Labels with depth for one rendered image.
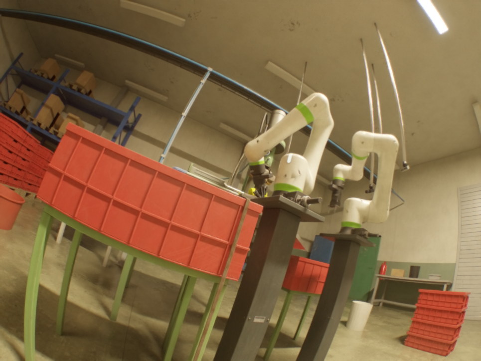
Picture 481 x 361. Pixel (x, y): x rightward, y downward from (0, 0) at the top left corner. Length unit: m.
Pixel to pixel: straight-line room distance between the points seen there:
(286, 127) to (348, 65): 3.33
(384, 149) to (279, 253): 0.80
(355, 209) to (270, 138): 0.64
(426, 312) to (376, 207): 1.70
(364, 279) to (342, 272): 5.68
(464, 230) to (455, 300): 3.64
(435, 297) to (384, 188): 1.70
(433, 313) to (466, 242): 3.55
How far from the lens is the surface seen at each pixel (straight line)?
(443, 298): 2.62
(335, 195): 1.53
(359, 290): 6.93
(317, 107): 1.10
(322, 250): 7.64
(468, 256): 5.94
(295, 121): 1.07
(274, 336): 1.47
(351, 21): 3.82
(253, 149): 1.04
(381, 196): 1.28
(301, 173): 0.89
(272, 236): 0.79
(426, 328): 2.69
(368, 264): 6.88
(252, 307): 0.81
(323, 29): 3.90
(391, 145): 1.24
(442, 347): 2.65
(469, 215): 6.13
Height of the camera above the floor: 0.71
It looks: 18 degrees up
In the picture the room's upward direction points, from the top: 18 degrees clockwise
